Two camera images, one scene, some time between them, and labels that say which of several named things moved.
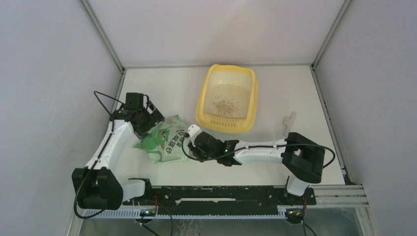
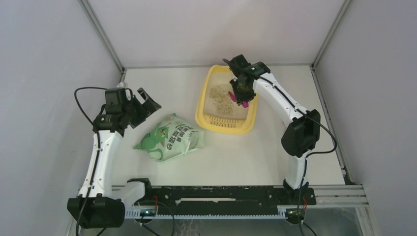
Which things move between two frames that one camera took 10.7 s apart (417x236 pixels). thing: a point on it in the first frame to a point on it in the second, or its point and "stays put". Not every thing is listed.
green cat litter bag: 164,144 stays put
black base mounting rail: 220,200 stays put
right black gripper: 195,151 to 241,98
